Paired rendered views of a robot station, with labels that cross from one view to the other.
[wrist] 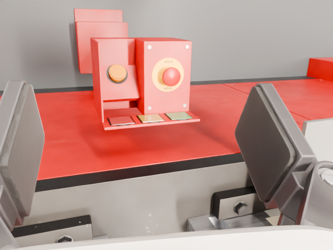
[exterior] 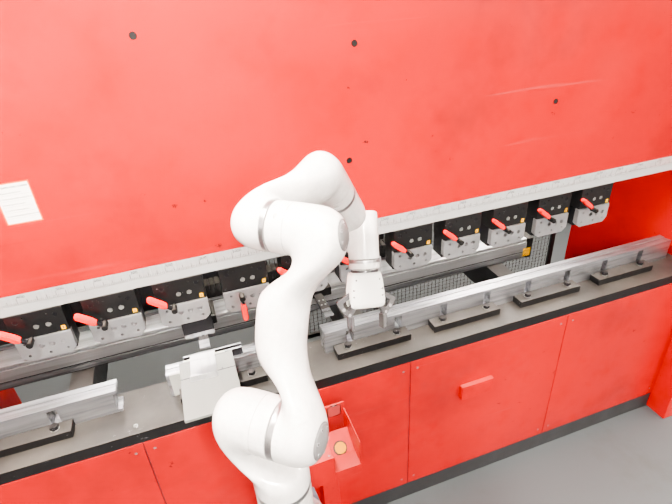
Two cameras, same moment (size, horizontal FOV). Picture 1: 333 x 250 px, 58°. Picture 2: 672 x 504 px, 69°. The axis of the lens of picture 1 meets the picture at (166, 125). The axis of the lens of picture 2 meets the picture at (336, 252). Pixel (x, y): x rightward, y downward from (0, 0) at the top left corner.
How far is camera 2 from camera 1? 127 cm
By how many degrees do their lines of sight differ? 50
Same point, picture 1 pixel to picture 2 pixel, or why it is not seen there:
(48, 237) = (355, 347)
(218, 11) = not seen: outside the picture
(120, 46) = (343, 465)
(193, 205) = not seen: hidden behind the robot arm
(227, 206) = (260, 372)
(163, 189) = not seen: hidden behind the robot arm
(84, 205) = (342, 364)
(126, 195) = (322, 371)
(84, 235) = (339, 349)
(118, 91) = (337, 435)
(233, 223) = (255, 363)
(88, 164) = (343, 389)
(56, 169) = (359, 384)
